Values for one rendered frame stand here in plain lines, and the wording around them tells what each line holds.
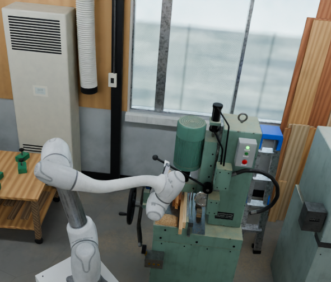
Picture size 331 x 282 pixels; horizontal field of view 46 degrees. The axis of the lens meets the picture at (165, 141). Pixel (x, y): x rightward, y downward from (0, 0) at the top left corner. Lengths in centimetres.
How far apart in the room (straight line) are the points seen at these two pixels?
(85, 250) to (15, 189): 134
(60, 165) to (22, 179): 164
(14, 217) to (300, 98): 270
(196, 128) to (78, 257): 96
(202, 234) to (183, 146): 60
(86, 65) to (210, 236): 184
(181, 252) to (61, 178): 113
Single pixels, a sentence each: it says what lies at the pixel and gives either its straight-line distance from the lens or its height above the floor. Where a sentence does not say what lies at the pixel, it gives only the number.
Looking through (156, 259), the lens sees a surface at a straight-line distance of 261.
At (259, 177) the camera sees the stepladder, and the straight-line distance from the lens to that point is 327.
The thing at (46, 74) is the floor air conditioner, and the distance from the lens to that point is 352.
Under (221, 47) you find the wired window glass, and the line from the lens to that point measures 360.
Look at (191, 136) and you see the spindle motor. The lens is 226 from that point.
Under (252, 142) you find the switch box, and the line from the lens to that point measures 222.
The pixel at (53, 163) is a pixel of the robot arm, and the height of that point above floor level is 152.
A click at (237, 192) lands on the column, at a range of 247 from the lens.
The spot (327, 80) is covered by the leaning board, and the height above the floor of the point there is 142.
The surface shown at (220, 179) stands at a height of 123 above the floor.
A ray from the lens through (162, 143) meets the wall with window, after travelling 393.
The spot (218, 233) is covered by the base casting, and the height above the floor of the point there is 80.
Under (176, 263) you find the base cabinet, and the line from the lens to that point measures 274.
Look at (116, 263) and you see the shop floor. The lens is 341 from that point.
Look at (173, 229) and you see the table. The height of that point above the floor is 89.
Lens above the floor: 255
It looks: 30 degrees down
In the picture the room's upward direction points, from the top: 5 degrees clockwise
